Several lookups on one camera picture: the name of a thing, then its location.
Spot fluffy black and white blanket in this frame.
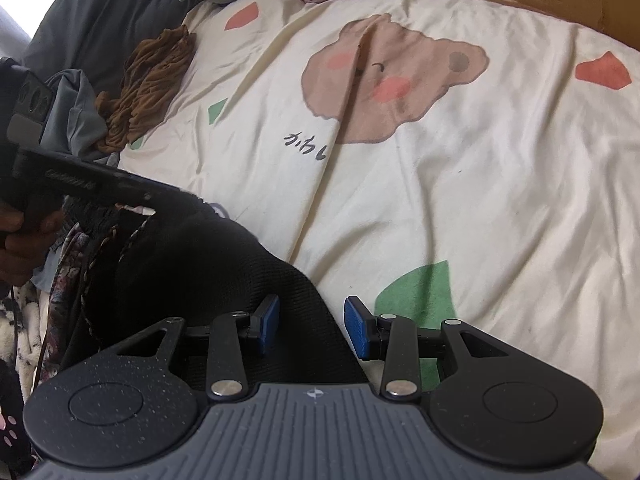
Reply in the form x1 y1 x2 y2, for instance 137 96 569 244
0 280 66 476

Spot cream printed bedsheet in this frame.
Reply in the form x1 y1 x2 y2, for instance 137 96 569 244
117 0 640 396

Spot dark grey cloth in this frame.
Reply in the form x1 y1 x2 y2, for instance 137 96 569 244
22 0 201 96

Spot brown crumpled cloth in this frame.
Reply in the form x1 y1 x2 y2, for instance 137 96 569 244
95 25 196 154

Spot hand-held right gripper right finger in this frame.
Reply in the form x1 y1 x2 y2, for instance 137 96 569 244
344 296 526 401

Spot grey-blue garment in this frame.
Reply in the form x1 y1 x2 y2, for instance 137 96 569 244
37 69 121 167

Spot person's left hand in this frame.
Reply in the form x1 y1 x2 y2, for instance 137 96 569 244
0 205 66 287

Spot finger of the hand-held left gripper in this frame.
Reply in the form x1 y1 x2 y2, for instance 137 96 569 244
120 175 212 217

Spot black pants with printed lining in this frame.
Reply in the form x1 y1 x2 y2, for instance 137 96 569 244
47 195 368 396

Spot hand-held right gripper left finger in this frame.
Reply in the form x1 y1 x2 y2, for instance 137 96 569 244
114 294 281 401

